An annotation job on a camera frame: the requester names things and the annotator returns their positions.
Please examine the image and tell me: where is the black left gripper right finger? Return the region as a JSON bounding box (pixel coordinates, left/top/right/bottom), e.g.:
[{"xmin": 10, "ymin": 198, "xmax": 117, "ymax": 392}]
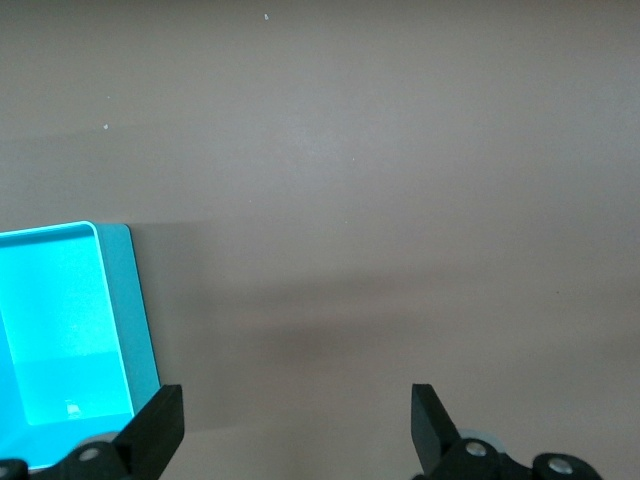
[{"xmin": 411, "ymin": 382, "xmax": 600, "ymax": 480}]

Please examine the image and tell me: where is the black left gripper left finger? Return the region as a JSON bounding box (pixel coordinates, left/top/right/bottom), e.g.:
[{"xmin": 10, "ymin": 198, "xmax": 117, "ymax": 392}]
[{"xmin": 0, "ymin": 383, "xmax": 186, "ymax": 480}]

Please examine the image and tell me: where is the teal plastic bin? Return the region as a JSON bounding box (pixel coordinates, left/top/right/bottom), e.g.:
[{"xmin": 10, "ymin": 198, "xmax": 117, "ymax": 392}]
[{"xmin": 0, "ymin": 220, "xmax": 164, "ymax": 474}]

